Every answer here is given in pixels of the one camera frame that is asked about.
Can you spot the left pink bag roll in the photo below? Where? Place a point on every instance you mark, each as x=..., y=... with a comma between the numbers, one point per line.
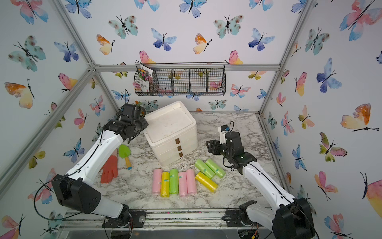
x=156, y=183

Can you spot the potted artificial flower plant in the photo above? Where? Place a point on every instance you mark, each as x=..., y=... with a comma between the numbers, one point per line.
x=138, y=104

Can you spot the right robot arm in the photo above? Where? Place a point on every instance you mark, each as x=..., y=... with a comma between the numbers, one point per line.
x=287, y=217

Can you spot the white three-drawer foam cabinet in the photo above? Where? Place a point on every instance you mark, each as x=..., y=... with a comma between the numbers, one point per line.
x=172, y=119

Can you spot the red rubber glove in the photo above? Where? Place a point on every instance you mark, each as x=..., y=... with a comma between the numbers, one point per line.
x=110, y=170

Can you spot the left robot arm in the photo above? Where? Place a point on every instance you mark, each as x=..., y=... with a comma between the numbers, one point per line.
x=74, y=190

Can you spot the green toy shovel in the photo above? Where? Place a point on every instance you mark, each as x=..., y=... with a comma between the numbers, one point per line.
x=124, y=152

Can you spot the yellow bag roll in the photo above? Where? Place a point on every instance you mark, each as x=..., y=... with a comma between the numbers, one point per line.
x=206, y=182
x=165, y=184

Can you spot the flower seed packet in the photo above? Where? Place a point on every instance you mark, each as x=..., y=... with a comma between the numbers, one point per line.
x=145, y=78

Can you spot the black wire wall basket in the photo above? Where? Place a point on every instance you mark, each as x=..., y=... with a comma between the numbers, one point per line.
x=185, y=79

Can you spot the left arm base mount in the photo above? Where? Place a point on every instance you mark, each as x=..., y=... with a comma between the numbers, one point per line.
x=127, y=220

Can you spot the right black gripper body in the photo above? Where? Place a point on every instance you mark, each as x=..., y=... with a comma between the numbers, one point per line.
x=229, y=154

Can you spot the pink bag roll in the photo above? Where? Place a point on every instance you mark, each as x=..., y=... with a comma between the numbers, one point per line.
x=191, y=182
x=183, y=188
x=156, y=183

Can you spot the aluminium front rail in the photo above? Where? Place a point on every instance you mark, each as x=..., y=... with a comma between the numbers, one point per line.
x=177, y=219

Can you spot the green bag roll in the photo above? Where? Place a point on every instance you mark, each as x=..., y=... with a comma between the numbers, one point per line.
x=174, y=181
x=215, y=168
x=204, y=169

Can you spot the pink bag roll right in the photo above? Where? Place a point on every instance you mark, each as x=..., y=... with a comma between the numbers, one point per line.
x=191, y=182

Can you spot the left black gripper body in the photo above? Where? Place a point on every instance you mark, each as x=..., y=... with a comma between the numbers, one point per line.
x=140, y=126

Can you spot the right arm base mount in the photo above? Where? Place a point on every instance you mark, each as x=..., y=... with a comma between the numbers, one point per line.
x=238, y=217

